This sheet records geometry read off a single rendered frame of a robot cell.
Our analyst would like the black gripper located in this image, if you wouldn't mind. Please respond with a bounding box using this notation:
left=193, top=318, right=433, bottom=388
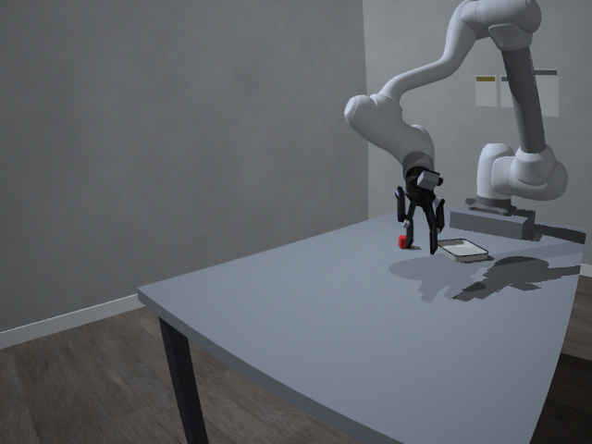
left=395, top=166, right=445, bottom=254

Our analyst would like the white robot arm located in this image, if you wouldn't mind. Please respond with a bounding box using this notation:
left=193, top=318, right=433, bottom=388
left=345, top=0, right=568, bottom=216

